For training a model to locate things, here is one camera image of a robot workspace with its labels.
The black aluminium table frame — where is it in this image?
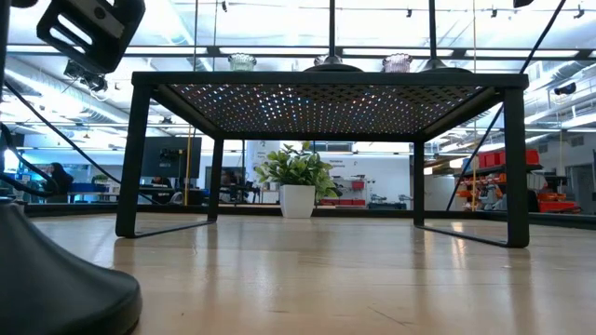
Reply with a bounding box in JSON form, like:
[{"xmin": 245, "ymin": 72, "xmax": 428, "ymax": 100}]
[{"xmin": 22, "ymin": 202, "xmax": 596, "ymax": 230}]

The yellow pole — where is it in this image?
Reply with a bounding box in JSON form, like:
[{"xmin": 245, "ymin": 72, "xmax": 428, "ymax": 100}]
[{"xmin": 183, "ymin": 124, "xmax": 194, "ymax": 207}]

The red storage bin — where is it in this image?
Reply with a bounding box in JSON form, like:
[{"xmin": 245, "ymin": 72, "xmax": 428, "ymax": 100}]
[{"xmin": 537, "ymin": 192, "xmax": 582, "ymax": 215}]

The black monitor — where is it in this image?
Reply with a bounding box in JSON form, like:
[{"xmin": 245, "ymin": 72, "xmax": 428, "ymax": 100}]
[
  {"xmin": 140, "ymin": 135, "xmax": 203, "ymax": 180},
  {"xmin": 204, "ymin": 166, "xmax": 247, "ymax": 188}
]

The green potted plant white pot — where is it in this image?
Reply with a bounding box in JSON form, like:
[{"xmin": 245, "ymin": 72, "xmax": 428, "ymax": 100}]
[{"xmin": 253, "ymin": 141, "xmax": 340, "ymax": 220}]

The green glass candle holder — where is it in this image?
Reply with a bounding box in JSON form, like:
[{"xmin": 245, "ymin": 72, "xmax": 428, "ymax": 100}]
[{"xmin": 226, "ymin": 52, "xmax": 258, "ymax": 73}]

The pink glass candle holder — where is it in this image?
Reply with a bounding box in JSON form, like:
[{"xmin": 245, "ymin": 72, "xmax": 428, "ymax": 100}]
[{"xmin": 381, "ymin": 52, "xmax": 414, "ymax": 74}]

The shelf with red bins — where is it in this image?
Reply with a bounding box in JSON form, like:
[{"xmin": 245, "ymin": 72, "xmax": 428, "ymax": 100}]
[{"xmin": 458, "ymin": 148, "xmax": 544, "ymax": 213}]

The black ceiling-mounted device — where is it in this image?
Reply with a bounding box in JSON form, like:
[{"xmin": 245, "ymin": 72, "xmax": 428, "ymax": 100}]
[{"xmin": 62, "ymin": 59, "xmax": 109, "ymax": 93}]

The black perforated metal shelf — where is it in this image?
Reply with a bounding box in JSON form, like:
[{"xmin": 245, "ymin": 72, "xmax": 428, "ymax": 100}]
[{"xmin": 115, "ymin": 70, "xmax": 531, "ymax": 249}]

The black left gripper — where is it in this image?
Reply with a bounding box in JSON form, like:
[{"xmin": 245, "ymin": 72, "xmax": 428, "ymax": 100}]
[{"xmin": 35, "ymin": 0, "xmax": 147, "ymax": 75}]

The black ceiling spotlight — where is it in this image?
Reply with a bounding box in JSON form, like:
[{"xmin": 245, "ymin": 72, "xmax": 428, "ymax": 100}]
[{"xmin": 552, "ymin": 81, "xmax": 578, "ymax": 97}]

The red bin rack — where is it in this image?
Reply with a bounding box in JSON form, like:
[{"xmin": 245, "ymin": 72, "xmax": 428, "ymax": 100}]
[{"xmin": 318, "ymin": 180, "xmax": 368, "ymax": 208}]

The black cable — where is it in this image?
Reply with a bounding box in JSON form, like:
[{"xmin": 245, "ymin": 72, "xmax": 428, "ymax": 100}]
[
  {"xmin": 444, "ymin": 0, "xmax": 569, "ymax": 213},
  {"xmin": 0, "ymin": 121, "xmax": 61, "ymax": 199},
  {"xmin": 2, "ymin": 79, "xmax": 160, "ymax": 207}
]

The black dome-base candle holder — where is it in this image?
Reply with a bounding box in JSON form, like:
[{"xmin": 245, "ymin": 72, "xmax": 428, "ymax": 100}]
[{"xmin": 0, "ymin": 8, "xmax": 143, "ymax": 335}]

